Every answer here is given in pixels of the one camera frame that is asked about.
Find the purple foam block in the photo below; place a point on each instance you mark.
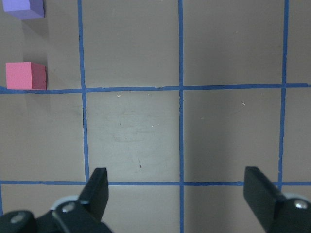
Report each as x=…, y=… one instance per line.
x=24, y=9

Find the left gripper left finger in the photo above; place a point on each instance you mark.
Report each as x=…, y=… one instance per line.
x=84, y=215

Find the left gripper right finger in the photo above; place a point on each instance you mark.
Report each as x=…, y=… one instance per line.
x=277, y=212

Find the red foam block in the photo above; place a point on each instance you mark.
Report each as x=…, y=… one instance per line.
x=25, y=76

